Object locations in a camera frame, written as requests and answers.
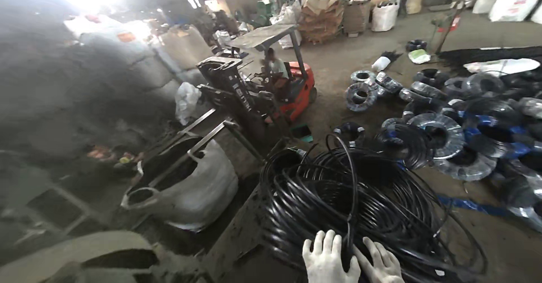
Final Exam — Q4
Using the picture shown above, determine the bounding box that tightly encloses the person's right hand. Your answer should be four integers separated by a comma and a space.
353, 236, 406, 283

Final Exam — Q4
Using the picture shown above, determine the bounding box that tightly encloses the person's left hand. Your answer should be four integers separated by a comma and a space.
302, 230, 362, 283

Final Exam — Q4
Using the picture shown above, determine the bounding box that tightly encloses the blue plastic strip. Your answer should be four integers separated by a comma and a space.
437, 195, 514, 217

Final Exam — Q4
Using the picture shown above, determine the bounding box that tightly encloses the green crate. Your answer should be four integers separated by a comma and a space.
290, 123, 314, 144

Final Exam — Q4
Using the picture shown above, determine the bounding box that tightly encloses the open white bulk bag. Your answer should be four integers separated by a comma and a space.
121, 132, 239, 233

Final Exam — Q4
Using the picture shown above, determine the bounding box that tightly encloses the red forklift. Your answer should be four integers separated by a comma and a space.
187, 24, 318, 163

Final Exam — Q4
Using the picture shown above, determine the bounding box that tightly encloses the crumpled clear plastic bag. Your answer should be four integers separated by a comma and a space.
175, 82, 202, 126

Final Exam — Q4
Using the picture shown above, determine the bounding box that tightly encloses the green and white sack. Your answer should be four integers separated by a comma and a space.
408, 49, 431, 65

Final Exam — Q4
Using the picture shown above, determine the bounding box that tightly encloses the black netting sheet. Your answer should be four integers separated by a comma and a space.
437, 47, 542, 77

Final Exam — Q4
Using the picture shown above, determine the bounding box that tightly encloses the stack of brown cardboard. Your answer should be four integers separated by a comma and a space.
299, 0, 344, 45

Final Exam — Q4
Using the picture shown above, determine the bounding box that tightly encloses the flat white sack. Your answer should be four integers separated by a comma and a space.
464, 58, 541, 77

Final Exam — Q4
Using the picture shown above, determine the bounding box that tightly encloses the stack of flat grey-brown cardboard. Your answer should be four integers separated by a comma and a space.
342, 0, 371, 37

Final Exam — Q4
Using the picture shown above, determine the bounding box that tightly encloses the white sack with dark contents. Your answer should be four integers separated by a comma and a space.
371, 3, 399, 32

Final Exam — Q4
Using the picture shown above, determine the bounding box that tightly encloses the beige bulk bag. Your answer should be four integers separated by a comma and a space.
159, 25, 215, 71

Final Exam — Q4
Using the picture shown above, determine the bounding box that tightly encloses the red container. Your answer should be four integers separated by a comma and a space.
438, 16, 461, 33

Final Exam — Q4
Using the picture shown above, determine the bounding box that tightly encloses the thin wooden pole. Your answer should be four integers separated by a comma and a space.
435, 0, 473, 54

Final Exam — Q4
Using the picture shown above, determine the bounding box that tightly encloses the white bulk bag red print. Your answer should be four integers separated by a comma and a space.
489, 0, 542, 23

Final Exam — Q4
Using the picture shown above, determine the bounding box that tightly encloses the large tangled black hose coil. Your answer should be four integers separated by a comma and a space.
259, 133, 488, 281

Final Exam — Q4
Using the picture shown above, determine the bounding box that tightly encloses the pile of wrapped hose coils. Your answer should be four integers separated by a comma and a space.
334, 68, 542, 234

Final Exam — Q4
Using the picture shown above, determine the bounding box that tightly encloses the small black hose coil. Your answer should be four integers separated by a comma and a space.
406, 39, 428, 53

